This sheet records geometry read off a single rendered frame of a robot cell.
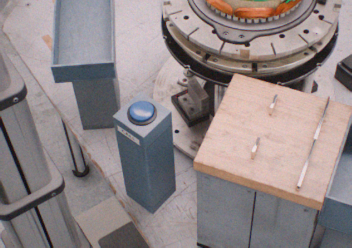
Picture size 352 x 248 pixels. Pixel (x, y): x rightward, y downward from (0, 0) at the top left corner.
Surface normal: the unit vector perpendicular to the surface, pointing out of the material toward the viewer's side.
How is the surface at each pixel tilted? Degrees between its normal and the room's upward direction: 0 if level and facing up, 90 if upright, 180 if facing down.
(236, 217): 90
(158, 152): 90
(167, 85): 0
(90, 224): 0
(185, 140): 0
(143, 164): 90
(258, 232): 90
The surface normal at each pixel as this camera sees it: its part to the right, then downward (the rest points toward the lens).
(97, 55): -0.03, -0.61
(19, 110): 0.62, 0.61
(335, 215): -0.38, 0.74
